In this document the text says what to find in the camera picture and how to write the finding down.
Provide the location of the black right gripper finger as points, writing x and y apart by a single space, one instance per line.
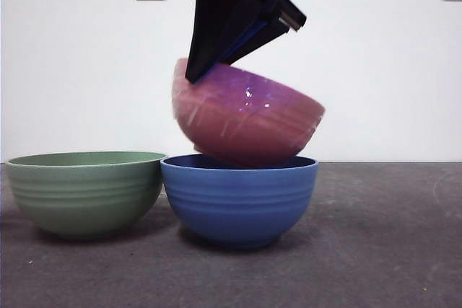
220 26
260 35

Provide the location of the red ribbed bowl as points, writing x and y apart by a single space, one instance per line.
249 127

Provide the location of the green ribbed bowl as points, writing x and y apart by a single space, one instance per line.
83 196

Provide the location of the blue ribbed bowl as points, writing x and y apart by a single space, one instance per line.
238 207

